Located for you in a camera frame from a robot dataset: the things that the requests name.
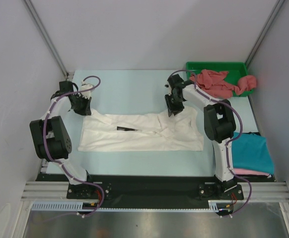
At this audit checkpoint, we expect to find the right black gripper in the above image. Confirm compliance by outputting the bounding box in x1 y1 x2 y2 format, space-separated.
165 93 185 117

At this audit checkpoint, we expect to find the white t-shirt with robot print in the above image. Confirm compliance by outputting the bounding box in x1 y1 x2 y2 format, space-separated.
78 107 204 152

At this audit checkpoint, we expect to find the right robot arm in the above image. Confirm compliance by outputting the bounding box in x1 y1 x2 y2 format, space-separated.
164 73 237 200

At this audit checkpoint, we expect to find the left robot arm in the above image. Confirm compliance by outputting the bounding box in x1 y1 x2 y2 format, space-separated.
29 81 96 199

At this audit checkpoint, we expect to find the salmon red t-shirt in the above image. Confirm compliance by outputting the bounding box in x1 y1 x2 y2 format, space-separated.
189 69 257 99

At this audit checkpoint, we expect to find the green plastic bin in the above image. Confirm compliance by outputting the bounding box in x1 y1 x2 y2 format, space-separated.
186 61 254 97

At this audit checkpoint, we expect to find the teal folded t-shirt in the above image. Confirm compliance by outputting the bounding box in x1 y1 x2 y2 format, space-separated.
231 132 275 175

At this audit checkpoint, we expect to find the pink folded t-shirt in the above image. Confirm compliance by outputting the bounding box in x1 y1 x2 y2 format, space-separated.
234 168 271 177

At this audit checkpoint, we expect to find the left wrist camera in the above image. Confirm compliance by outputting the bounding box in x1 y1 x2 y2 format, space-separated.
80 80 94 99

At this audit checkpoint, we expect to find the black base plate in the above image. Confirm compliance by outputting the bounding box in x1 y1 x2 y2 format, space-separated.
36 174 244 210

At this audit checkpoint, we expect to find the aluminium front rail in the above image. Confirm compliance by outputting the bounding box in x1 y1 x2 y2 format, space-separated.
21 181 289 202

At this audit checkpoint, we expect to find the light blue cable duct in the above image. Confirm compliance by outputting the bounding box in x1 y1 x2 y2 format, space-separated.
31 201 83 212

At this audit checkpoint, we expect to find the left aluminium frame post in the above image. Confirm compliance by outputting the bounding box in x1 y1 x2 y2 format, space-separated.
22 0 69 79

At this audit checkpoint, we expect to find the aluminium frame post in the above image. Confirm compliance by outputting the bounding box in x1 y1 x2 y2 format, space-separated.
22 0 69 79
244 0 287 68

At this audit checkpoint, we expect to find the right aluminium frame post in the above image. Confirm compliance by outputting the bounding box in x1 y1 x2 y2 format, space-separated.
244 0 287 68

